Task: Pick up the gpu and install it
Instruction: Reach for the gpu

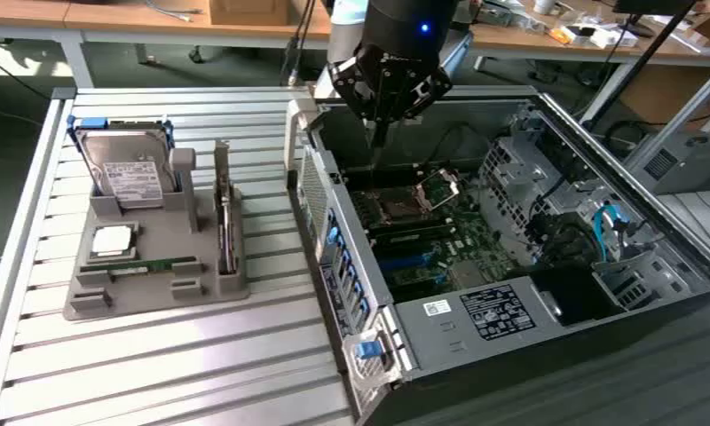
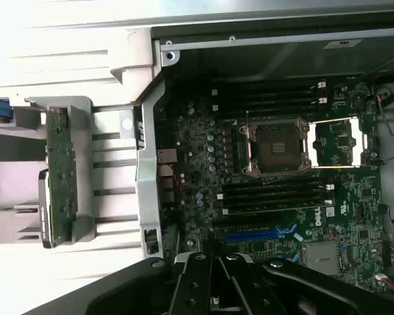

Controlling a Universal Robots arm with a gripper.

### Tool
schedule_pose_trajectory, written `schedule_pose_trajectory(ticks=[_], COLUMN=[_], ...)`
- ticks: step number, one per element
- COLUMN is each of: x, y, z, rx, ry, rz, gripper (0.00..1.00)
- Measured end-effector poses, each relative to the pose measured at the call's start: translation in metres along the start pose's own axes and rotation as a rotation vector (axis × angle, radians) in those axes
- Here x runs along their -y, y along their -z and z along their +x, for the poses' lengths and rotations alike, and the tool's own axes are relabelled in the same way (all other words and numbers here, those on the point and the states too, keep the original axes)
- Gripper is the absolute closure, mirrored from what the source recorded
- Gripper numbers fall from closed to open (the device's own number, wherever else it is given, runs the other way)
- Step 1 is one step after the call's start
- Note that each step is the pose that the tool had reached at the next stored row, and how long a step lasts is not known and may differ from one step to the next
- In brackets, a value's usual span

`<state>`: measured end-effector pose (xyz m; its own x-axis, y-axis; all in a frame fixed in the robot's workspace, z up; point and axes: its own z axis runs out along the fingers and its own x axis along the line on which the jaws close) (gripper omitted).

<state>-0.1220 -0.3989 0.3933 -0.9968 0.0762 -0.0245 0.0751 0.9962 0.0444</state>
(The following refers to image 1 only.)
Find aluminium profile frame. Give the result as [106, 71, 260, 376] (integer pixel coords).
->
[620, 74, 710, 168]

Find silver CPU chip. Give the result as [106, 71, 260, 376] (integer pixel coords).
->
[91, 225, 142, 258]

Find black monitor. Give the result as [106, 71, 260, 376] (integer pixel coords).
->
[612, 0, 698, 39]

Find black stand pole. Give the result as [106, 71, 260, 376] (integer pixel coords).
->
[579, 0, 706, 130]

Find grey plastic parts rack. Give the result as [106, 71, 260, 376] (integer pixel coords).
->
[63, 147, 254, 321]

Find silver chipset heatsink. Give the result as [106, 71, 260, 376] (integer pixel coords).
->
[448, 260, 492, 288]

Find grey power supply with labels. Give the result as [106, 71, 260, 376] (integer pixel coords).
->
[390, 274, 568, 373]

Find grey computer tower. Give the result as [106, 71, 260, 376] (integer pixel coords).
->
[624, 129, 710, 196]

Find green RAM stick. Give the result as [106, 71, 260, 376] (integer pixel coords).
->
[80, 256, 198, 274]

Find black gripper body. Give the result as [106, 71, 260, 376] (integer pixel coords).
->
[359, 0, 456, 79]

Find black cable bundle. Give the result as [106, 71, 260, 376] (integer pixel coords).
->
[524, 208, 606, 270]

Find open grey PC case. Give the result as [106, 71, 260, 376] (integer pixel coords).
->
[283, 86, 710, 426]

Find black hanging cable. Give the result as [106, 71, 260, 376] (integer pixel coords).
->
[279, 0, 319, 86]

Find graphics card with black fan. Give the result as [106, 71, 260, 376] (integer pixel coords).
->
[212, 139, 243, 274]

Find blue expansion slot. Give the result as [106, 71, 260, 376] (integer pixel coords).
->
[378, 250, 438, 271]

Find grey metal device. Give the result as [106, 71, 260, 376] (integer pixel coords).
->
[472, 0, 534, 27]

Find white packaging box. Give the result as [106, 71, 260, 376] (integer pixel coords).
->
[590, 30, 640, 49]

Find CPU socket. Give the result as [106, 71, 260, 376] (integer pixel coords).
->
[378, 188, 438, 221]

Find blue SATA wire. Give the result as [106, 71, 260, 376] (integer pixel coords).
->
[591, 200, 631, 264]

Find silver perforated disk bay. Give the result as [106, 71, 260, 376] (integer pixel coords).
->
[478, 132, 588, 236]

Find wooden desk white frame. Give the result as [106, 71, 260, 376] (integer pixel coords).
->
[0, 0, 334, 88]
[452, 0, 710, 130]

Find hard disk in blue caddy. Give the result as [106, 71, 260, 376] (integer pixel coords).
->
[67, 114, 179, 210]

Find green motherboard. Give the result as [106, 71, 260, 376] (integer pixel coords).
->
[346, 168, 532, 298]

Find metal socket cover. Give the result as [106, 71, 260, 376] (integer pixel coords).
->
[418, 167, 463, 212]

